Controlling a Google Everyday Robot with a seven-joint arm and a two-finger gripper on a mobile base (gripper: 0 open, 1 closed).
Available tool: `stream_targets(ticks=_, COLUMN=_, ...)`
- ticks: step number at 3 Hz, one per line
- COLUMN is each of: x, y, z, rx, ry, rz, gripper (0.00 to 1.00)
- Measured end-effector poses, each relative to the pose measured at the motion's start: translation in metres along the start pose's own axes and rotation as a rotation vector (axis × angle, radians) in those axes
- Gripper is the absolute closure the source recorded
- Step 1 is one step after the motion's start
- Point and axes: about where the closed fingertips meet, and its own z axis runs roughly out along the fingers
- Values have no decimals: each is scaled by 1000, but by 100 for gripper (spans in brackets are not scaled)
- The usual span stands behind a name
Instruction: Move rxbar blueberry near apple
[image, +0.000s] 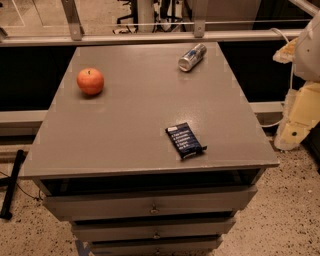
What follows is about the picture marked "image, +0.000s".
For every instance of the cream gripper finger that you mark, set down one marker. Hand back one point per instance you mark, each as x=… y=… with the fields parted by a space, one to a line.
x=290 y=135
x=286 y=54

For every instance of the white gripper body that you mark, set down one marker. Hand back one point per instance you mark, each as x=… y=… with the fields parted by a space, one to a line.
x=309 y=50

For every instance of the blue rxbar blueberry wrapper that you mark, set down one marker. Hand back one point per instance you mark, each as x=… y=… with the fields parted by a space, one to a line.
x=184 y=140

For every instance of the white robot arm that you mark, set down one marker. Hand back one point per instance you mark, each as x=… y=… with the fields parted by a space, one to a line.
x=306 y=62

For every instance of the red apple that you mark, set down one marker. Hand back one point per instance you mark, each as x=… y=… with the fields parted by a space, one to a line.
x=90 y=81

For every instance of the silver blue drink can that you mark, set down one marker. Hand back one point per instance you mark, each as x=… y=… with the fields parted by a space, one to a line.
x=191 y=58

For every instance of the top grey drawer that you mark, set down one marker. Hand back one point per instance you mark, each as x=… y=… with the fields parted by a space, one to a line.
x=150 y=203

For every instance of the grey drawer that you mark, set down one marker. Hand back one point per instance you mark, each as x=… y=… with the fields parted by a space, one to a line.
x=150 y=203
x=155 y=247
x=154 y=229

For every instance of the grey drawer cabinet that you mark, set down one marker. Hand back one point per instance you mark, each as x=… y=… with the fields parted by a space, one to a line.
x=115 y=142

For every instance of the bottom grey drawer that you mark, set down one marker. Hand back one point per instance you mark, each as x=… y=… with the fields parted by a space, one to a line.
x=155 y=247

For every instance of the grey metal railing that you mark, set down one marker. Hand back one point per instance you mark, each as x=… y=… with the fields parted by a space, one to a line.
x=109 y=22

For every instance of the middle grey drawer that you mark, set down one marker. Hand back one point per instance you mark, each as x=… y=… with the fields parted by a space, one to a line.
x=154 y=229

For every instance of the black stand leg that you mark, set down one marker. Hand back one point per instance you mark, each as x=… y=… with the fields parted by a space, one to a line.
x=10 y=183

